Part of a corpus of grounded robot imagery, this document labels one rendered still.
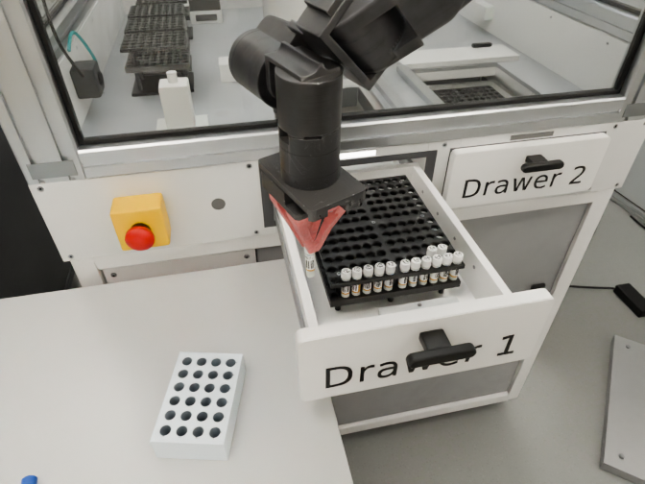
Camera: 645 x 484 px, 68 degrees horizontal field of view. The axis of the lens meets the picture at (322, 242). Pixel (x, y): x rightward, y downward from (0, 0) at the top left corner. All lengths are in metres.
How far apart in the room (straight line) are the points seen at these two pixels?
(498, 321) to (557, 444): 1.07
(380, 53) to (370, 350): 0.30
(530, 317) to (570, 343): 1.29
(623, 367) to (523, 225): 0.90
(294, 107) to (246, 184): 0.37
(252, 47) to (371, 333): 0.30
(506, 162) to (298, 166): 0.51
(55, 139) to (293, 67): 0.42
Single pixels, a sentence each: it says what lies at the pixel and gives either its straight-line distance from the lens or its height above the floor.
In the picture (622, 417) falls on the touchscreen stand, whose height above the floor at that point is 0.03.
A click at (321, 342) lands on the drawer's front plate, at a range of 0.49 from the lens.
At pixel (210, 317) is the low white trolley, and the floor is 0.76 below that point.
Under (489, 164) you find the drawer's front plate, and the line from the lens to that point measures 0.85.
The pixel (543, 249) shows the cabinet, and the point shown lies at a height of 0.65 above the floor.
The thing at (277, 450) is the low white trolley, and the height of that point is 0.76.
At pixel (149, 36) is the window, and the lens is 0.68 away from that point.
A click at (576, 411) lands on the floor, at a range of 1.70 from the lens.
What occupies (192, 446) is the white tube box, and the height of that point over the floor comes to 0.79.
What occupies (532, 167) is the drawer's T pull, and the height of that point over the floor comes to 0.91.
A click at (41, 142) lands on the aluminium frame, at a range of 0.75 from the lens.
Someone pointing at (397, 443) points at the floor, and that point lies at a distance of 1.49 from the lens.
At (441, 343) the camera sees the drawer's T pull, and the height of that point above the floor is 0.91.
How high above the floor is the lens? 1.31
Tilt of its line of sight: 40 degrees down
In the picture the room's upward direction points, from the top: straight up
